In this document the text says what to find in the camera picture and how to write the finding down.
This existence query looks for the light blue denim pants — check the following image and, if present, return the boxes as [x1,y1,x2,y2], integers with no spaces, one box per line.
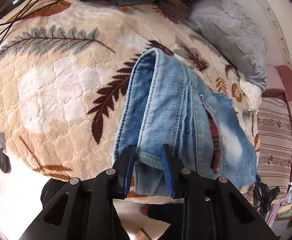
[113,48,257,196]

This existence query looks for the white patterned pillow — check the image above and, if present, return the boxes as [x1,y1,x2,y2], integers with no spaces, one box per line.
[239,77,262,114]

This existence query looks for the striped floral bedspread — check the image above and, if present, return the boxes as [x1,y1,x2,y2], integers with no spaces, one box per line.
[243,96,292,203]

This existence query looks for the beige leaf pattern blanket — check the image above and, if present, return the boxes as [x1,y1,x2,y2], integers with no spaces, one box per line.
[0,0,261,205]

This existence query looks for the grey quilted pillow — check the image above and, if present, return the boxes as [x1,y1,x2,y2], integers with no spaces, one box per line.
[186,0,267,91]

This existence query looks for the black cable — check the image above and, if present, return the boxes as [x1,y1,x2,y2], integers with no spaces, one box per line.
[0,0,77,63]

